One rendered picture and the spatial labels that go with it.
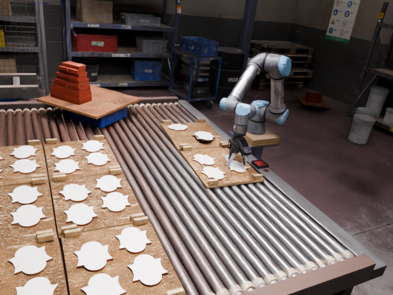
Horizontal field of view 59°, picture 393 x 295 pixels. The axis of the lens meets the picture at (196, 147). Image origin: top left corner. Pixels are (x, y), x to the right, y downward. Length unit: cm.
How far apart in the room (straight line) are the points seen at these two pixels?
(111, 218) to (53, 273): 34
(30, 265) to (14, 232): 21
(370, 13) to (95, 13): 476
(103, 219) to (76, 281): 33
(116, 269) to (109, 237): 17
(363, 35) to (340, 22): 62
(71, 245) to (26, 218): 25
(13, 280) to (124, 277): 35
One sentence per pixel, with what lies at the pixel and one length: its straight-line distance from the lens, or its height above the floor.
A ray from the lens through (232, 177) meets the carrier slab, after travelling 190.
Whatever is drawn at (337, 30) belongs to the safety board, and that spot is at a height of 130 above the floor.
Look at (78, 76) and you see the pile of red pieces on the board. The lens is 240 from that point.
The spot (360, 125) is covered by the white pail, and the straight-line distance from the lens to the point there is 550.
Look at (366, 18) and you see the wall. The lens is 736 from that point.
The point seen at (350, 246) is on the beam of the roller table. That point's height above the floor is 92.
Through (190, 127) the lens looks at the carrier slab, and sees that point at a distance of 245.
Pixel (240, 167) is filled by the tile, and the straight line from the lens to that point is 199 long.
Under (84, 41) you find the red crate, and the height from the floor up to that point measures 80.
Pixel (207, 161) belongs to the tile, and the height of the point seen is 94.
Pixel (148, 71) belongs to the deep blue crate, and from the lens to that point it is 642.
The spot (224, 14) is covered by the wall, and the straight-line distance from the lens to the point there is 758.
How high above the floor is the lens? 186
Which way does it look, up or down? 25 degrees down
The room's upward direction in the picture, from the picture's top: 7 degrees clockwise
